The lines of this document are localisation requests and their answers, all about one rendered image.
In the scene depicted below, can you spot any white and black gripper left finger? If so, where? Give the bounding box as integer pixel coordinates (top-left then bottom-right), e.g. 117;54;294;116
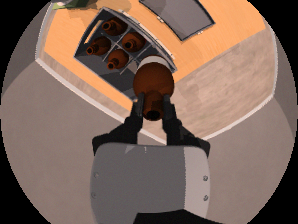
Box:
92;93;144;156

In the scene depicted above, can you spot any dark grey crate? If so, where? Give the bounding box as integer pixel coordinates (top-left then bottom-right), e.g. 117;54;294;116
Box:
72;6;178;102

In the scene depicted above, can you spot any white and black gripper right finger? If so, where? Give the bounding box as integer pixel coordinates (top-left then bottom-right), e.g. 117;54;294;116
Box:
162;94;210;158

